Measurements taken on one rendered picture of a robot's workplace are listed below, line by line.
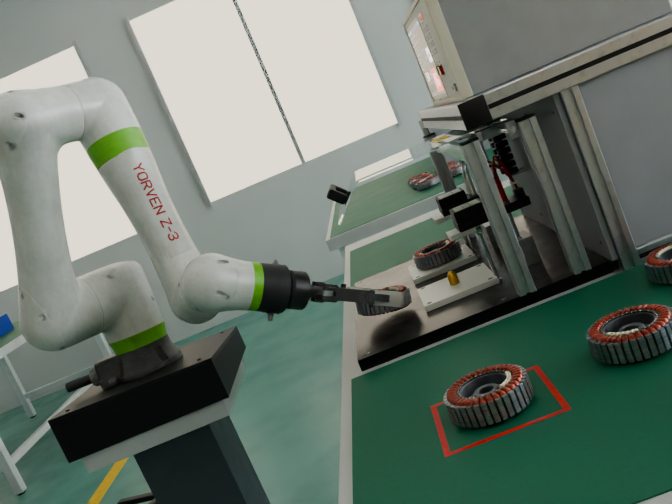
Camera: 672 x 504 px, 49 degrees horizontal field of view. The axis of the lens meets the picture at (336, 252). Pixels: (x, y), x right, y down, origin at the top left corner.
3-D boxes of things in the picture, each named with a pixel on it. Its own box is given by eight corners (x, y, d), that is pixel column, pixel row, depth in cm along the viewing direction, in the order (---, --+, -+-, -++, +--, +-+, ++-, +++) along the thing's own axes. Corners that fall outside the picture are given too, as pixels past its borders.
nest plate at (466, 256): (415, 284, 164) (413, 279, 164) (409, 271, 179) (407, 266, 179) (477, 259, 163) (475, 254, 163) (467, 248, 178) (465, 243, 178)
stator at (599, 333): (608, 332, 103) (599, 308, 102) (692, 321, 95) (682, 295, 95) (582, 371, 94) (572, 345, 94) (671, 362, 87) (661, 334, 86)
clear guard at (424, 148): (338, 225, 125) (325, 193, 124) (340, 209, 148) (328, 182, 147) (519, 150, 122) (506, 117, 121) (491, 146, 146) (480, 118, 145)
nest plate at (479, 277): (426, 312, 140) (424, 306, 140) (419, 294, 155) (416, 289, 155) (499, 283, 139) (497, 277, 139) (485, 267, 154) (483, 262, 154)
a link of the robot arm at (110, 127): (42, 102, 147) (64, 69, 139) (96, 93, 156) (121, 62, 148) (83, 181, 146) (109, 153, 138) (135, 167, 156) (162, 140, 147)
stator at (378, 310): (372, 319, 141) (368, 300, 140) (349, 314, 151) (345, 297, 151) (422, 303, 145) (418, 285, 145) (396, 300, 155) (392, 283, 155)
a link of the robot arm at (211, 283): (187, 304, 126) (189, 243, 129) (172, 317, 137) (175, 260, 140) (264, 310, 131) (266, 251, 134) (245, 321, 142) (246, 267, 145)
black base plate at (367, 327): (362, 372, 130) (357, 360, 129) (357, 290, 193) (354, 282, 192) (614, 271, 126) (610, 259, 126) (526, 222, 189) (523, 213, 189)
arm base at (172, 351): (63, 408, 158) (52, 382, 157) (86, 389, 172) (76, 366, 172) (175, 364, 157) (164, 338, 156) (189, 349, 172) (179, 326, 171)
